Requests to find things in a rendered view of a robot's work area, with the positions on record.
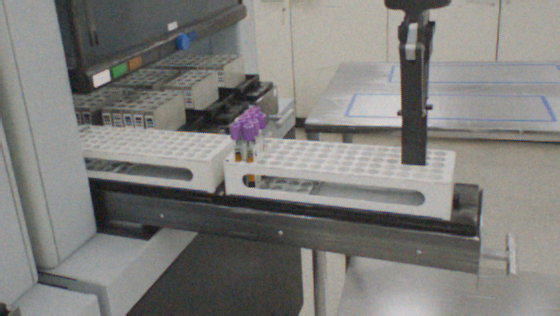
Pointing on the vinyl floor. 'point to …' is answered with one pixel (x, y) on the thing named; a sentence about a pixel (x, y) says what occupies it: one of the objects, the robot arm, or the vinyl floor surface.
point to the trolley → (347, 109)
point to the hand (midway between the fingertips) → (414, 137)
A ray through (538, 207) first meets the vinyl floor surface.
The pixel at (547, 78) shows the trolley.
